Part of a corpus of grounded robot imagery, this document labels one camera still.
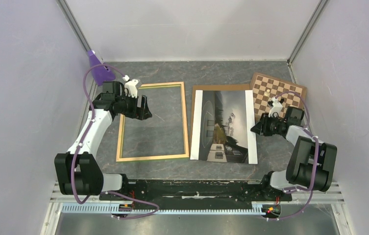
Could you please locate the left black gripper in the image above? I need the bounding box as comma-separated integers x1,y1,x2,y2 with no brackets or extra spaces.
116,92,152,120

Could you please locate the clear acrylic sheet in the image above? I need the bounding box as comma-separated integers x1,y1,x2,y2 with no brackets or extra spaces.
121,85,187,159

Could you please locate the landscape photo print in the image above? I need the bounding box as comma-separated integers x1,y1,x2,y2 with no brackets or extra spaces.
190,89,258,165

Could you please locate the light wooden picture frame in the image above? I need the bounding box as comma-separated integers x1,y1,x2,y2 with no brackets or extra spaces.
116,81,191,163

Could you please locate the brown frame backing board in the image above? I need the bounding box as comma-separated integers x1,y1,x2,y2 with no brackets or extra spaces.
188,84,253,146

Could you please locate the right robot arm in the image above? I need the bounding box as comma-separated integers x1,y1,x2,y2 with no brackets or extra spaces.
251,106,337,200

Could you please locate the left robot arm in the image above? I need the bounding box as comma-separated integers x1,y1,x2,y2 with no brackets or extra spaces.
54,79,152,200

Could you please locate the wooden chessboard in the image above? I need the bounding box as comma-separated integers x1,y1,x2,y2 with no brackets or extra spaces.
249,72,307,122

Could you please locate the purple plastic stand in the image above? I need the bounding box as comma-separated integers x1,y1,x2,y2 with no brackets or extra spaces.
87,50,116,86

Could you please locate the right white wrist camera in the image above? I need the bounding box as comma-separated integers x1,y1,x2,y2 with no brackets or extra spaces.
268,97,284,118

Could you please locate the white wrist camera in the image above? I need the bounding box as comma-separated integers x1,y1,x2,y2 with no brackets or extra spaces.
123,75,142,98
268,97,284,118

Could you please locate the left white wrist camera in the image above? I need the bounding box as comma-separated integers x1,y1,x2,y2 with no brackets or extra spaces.
123,75,142,98

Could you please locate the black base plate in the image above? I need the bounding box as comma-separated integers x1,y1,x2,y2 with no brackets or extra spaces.
117,179,292,210

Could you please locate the white slotted cable duct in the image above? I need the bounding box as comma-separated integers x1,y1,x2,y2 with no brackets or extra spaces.
61,203,266,215

